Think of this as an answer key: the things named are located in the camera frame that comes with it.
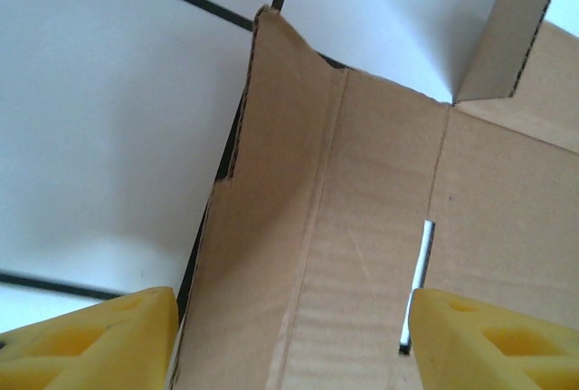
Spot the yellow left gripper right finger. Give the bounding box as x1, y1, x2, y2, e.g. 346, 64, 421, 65
409, 288, 579, 390

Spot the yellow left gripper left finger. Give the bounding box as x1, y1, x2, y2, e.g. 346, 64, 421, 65
0, 286, 177, 390

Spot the brown cardboard box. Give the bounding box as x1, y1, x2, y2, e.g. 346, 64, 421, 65
174, 0, 579, 390

